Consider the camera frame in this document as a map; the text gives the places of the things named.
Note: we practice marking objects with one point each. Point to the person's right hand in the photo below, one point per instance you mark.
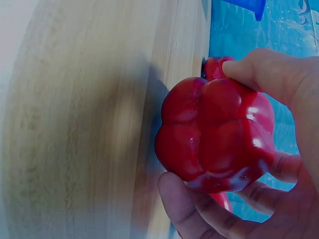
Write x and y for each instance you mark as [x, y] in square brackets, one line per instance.
[299, 204]

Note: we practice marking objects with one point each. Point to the person's right thumb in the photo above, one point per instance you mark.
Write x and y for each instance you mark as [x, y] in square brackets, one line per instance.
[259, 69]

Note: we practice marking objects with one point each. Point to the red bell pepper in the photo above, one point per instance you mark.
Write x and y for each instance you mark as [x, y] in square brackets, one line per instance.
[211, 134]

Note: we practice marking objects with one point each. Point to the blue plastic object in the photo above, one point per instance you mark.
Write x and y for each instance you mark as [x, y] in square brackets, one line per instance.
[249, 6]

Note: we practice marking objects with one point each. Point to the wooden cutting board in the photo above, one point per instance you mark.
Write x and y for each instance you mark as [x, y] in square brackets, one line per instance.
[74, 124]

